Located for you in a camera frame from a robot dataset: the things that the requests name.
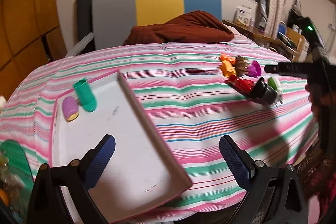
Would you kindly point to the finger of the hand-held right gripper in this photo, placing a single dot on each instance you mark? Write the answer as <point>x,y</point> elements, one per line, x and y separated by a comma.
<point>288,68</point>

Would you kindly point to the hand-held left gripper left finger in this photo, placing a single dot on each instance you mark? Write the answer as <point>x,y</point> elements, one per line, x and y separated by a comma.
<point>101,158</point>

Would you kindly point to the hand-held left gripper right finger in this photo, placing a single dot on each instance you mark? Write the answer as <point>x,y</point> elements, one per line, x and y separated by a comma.
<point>236,161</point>

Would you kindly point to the white tray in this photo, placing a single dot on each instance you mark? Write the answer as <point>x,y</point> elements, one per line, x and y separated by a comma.
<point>118,148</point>

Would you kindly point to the green white plug adapter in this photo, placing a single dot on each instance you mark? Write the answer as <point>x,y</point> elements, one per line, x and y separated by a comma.
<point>274,83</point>

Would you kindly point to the purple suction toy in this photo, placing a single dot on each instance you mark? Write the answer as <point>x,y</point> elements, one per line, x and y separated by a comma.
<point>254,69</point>

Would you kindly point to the black cylinder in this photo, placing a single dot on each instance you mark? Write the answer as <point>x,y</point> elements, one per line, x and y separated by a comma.
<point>262,91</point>

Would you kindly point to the brown bristle brush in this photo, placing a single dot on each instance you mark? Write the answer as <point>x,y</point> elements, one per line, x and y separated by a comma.
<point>241,65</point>

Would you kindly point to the red toy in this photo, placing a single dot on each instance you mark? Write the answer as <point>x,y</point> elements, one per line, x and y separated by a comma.
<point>240,83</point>

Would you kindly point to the purple oval toy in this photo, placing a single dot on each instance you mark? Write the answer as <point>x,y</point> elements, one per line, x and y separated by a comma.
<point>69,108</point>

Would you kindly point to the teal plastic cap toy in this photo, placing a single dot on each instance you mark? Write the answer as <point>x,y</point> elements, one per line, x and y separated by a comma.
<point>85,96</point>

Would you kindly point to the person's right forearm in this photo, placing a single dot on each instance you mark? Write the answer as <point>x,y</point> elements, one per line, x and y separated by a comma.
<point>325,182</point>

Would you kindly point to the person's right hand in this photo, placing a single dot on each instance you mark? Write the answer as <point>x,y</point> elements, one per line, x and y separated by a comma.
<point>313,100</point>

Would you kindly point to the wooden cabinet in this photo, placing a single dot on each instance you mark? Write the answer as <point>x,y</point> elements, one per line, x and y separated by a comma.
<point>295,39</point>

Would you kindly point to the wooden side desk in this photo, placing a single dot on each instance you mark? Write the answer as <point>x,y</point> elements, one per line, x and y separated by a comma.
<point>262,36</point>

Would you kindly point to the black bag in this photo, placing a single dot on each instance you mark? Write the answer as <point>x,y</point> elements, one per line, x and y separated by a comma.
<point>295,14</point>

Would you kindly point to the pale pink pillow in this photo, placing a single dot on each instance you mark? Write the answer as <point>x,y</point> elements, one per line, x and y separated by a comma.
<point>244,35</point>

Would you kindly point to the orange toy animal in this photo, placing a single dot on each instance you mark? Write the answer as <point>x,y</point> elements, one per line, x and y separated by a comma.
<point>227,69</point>

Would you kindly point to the orange cube blocks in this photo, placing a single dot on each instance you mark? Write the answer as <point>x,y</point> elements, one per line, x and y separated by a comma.
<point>227,58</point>

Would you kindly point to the striped bed sheet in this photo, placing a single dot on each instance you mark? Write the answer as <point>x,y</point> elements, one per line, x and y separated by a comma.
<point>189,113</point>

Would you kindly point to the white box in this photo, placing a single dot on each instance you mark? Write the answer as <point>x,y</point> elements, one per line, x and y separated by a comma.
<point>242,15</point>

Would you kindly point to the green round object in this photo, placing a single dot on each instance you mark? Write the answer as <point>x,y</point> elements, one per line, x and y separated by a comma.
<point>15,150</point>

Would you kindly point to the brown blanket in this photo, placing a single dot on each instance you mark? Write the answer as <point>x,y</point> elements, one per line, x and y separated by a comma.
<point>183,29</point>

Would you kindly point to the grey yellow blue headboard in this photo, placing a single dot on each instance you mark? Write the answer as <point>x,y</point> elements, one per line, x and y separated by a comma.
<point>157,2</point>

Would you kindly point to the wooden wardrobe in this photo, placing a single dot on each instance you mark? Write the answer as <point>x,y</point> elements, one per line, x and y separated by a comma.
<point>21,29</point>

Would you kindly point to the white bed rail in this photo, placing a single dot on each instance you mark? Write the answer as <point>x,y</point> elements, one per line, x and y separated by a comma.
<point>78,45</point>

